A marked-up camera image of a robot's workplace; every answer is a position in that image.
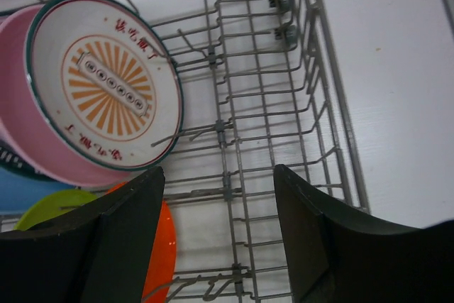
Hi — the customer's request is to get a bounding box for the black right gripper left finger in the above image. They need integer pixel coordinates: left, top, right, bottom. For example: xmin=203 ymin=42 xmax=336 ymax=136
xmin=1 ymin=167 xmax=165 ymax=302

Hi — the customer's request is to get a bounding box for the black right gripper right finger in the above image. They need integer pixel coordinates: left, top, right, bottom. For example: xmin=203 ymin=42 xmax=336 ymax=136
xmin=273 ymin=165 xmax=453 ymax=302

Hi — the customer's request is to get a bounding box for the lime green plate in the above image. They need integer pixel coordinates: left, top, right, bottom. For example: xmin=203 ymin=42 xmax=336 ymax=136
xmin=13 ymin=189 xmax=98 ymax=231

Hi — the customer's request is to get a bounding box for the blue plate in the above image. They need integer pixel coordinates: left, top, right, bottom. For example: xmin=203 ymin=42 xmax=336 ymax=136
xmin=0 ymin=168 xmax=74 ymax=214

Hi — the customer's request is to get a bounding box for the white plate dark patterned rim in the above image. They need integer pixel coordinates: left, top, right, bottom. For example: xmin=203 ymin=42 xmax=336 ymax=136
xmin=1 ymin=6 xmax=53 ymax=182

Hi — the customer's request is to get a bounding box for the pink plate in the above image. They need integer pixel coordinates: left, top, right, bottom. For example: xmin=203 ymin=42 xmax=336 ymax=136
xmin=1 ymin=5 xmax=131 ymax=187

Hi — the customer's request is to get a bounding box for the white plate orange sunburst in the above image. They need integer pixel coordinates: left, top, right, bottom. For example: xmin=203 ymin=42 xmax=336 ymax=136
xmin=24 ymin=0 xmax=184 ymax=171

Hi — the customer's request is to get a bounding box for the grey wire dish rack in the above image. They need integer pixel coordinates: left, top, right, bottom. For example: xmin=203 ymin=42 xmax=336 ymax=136
xmin=0 ymin=0 xmax=454 ymax=303

